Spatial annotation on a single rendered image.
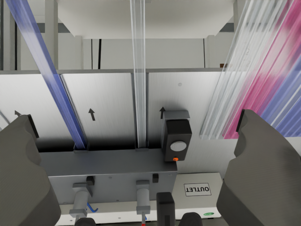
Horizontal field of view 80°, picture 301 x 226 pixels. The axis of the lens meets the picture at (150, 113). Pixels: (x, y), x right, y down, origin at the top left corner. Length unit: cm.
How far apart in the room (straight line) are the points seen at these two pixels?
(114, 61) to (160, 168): 177
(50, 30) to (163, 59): 145
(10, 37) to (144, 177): 47
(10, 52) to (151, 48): 162
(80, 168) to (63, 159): 4
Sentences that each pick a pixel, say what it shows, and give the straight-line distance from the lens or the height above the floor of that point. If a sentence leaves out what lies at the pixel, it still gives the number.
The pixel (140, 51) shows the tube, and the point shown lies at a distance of 21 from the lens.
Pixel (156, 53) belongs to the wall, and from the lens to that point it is 204.
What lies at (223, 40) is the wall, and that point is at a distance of 227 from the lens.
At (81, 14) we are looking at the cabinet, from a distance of 83.
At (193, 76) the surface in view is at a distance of 25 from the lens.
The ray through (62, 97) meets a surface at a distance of 27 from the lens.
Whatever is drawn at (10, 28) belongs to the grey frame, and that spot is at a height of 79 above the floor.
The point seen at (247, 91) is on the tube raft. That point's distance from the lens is 29.
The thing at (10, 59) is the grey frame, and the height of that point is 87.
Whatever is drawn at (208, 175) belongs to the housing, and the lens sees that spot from 49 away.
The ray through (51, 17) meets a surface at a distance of 75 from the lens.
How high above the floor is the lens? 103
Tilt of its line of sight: 2 degrees down
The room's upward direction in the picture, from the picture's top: 179 degrees clockwise
